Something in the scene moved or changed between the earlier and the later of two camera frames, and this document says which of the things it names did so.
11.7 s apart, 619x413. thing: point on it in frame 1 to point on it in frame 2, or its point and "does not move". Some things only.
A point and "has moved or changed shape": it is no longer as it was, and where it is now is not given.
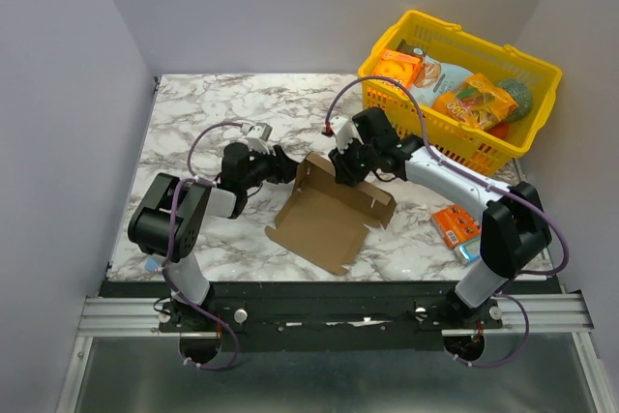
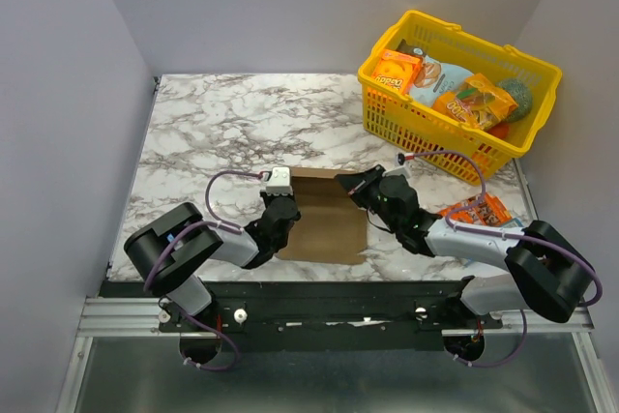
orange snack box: [397, 65] does not move
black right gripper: [348, 167] to [369, 186]
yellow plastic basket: [473, 101] does not move
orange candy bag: [480, 103] does not move
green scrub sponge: [521, 96] does not move
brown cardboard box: [327, 221] has moved or changed shape
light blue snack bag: [432, 78] does not move
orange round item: [500, 130] does not move
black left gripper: [283, 168] to [266, 198]
